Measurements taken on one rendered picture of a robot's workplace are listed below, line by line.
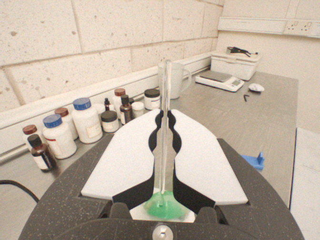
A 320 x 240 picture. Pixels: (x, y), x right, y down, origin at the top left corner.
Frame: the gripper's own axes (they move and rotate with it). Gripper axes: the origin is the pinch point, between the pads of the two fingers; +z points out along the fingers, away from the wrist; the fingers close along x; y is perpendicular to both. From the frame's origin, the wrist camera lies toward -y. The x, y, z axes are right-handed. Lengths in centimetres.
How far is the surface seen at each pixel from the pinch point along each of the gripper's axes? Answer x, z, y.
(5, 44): -41, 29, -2
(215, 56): 34, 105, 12
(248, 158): 23.7, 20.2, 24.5
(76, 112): -24.9, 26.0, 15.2
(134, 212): -3.9, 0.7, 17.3
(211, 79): 27, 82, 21
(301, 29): 87, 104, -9
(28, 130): -34.9, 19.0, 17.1
